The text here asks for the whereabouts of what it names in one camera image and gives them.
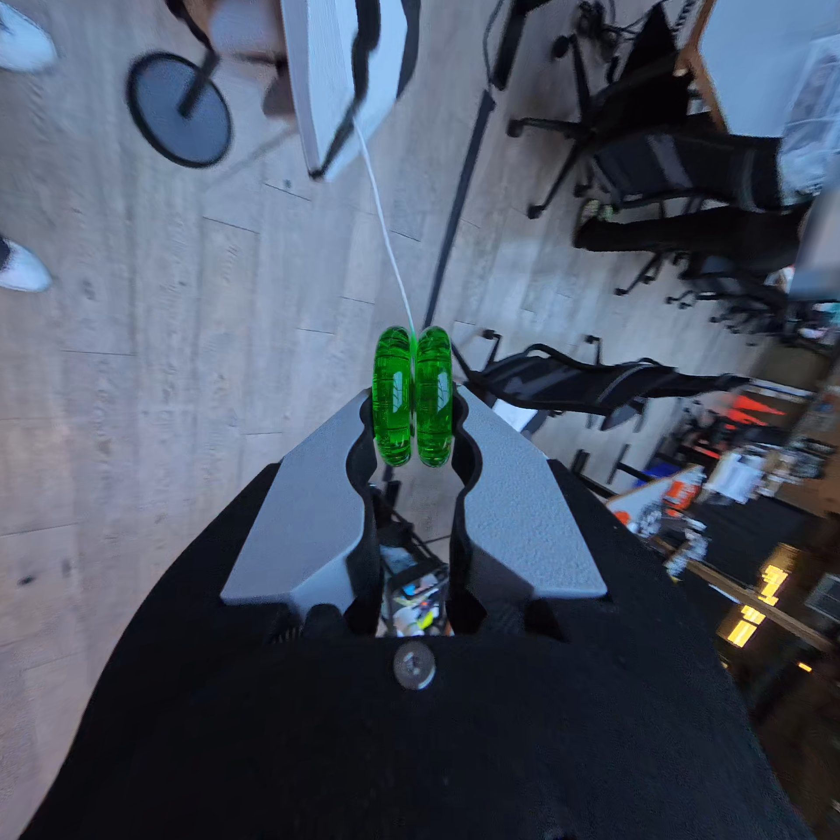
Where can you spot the black round-base stool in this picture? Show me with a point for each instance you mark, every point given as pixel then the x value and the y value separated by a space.
pixel 177 108

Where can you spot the green translucent yoyo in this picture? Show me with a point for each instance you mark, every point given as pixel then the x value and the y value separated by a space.
pixel 394 394

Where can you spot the black office chair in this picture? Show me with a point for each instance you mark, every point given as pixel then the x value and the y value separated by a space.
pixel 695 239
pixel 663 157
pixel 590 387

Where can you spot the person's white shoe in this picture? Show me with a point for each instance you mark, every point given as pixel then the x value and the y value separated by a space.
pixel 23 43
pixel 23 269

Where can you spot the grey desk with wooden edge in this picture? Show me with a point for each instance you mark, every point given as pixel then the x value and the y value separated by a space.
pixel 754 72

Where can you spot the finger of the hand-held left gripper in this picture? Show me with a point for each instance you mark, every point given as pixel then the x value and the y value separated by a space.
pixel 392 46
pixel 318 72

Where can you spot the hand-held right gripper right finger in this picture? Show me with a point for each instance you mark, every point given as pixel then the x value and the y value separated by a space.
pixel 525 518

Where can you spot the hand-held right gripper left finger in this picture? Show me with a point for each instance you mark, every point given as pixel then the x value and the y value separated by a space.
pixel 308 512

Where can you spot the orange and white box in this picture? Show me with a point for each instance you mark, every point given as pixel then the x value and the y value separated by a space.
pixel 656 499

